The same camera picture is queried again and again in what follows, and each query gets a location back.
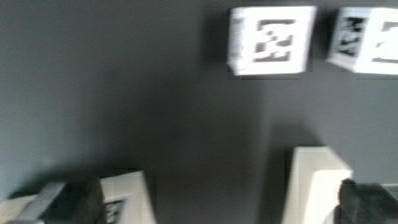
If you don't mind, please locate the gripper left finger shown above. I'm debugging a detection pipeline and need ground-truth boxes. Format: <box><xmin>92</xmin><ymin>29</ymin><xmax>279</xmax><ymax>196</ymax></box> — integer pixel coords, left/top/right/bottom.
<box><xmin>10</xmin><ymin>178</ymin><xmax>106</xmax><ymax>224</ymax></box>

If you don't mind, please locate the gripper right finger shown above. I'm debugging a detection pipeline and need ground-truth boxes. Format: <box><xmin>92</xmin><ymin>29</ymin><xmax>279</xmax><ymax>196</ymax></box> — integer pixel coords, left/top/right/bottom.
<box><xmin>334</xmin><ymin>179</ymin><xmax>398</xmax><ymax>224</ymax></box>

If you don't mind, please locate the white chair back frame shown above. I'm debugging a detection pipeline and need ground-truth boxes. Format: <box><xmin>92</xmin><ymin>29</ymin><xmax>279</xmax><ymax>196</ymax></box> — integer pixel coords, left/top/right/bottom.
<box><xmin>0</xmin><ymin>147</ymin><xmax>351</xmax><ymax>224</ymax></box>

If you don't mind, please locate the white tagged cube right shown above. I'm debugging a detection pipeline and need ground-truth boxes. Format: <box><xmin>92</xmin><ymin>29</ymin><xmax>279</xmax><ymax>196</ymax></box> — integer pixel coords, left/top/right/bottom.
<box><xmin>327</xmin><ymin>7</ymin><xmax>398</xmax><ymax>76</ymax></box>

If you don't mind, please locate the white tagged cube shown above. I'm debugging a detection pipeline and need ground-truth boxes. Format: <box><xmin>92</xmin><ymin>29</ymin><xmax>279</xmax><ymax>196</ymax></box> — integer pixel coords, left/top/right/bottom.
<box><xmin>327</xmin><ymin>7</ymin><xmax>398</xmax><ymax>76</ymax></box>
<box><xmin>227</xmin><ymin>6</ymin><xmax>316</xmax><ymax>76</ymax></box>

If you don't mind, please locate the white tagged cube left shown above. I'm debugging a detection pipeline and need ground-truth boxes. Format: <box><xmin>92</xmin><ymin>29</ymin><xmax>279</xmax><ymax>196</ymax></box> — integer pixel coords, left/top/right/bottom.
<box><xmin>227</xmin><ymin>6</ymin><xmax>316</xmax><ymax>76</ymax></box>

